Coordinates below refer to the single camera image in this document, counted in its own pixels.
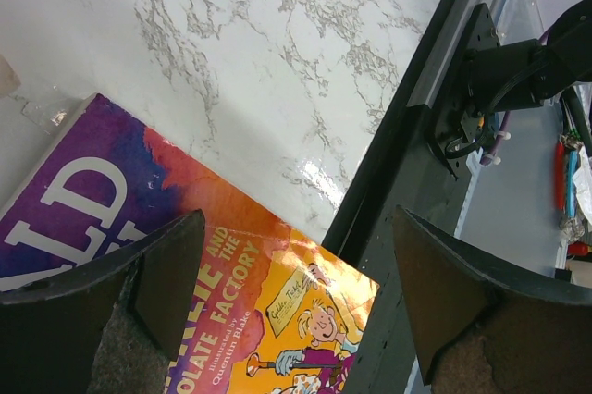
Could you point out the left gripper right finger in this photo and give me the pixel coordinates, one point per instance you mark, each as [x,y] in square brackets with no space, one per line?
[481,324]

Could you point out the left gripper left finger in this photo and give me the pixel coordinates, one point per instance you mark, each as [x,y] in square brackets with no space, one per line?
[113,325]

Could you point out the Roald Dahl Charlie book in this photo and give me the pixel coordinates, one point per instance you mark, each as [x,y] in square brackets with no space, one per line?
[271,311]

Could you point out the dark orange Edward Bulane book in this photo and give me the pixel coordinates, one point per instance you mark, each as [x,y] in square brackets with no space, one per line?
[9,79]

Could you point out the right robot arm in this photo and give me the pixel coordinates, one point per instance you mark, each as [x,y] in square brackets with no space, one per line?
[523,75]

